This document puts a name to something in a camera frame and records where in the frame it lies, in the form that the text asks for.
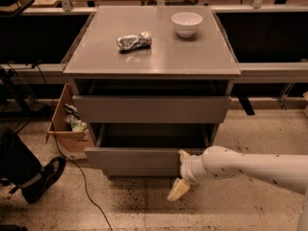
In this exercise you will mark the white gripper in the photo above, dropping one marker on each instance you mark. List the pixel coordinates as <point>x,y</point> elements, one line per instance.
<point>186,171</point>

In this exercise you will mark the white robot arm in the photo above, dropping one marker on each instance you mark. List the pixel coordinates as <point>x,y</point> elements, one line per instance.
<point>289,172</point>

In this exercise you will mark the grey drawer cabinet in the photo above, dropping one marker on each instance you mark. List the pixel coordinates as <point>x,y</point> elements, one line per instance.
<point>146,93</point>

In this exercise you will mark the grey top drawer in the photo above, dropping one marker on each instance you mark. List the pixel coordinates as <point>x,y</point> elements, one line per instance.
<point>155,109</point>

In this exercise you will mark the cardboard box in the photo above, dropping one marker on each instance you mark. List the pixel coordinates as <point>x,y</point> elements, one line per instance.
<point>73,143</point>

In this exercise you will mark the trash wrappers in box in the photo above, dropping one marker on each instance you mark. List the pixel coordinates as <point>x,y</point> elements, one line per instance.
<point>73,119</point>

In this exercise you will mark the black shoe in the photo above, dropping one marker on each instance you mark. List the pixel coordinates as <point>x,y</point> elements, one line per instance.
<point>34,189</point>

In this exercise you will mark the crumpled foil chip bag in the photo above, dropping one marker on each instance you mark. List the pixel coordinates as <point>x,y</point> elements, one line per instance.
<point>132,42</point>

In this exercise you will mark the white ceramic bowl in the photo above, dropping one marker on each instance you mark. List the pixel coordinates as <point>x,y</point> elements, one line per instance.
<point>186,24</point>

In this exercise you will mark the dark trouser leg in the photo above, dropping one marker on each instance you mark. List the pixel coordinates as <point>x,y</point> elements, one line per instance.
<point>17,163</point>

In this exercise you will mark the grey metal rail frame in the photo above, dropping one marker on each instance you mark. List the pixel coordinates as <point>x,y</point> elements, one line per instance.
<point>272,71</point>

